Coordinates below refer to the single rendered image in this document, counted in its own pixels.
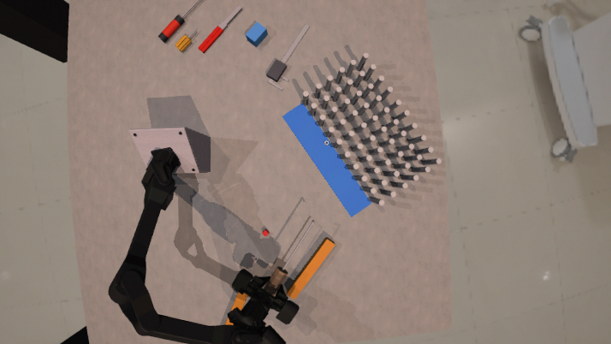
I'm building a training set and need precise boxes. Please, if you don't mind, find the blue flat strip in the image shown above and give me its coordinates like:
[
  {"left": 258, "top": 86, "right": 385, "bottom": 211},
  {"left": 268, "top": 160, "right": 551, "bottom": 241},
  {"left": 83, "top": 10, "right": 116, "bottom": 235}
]
[{"left": 282, "top": 103, "right": 371, "bottom": 217}]

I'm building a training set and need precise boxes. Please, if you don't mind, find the orange rectangular bar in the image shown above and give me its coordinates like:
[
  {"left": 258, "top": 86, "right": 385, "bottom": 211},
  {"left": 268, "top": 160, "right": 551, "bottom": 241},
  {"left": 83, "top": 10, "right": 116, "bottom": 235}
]
[
  {"left": 287, "top": 237, "right": 335, "bottom": 300},
  {"left": 226, "top": 293, "right": 248, "bottom": 325}
]

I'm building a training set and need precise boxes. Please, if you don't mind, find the blue cube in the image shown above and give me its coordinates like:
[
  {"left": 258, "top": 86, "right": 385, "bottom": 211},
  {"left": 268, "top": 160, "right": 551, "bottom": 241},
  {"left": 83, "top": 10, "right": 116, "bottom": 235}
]
[{"left": 246, "top": 22, "right": 268, "bottom": 47}]

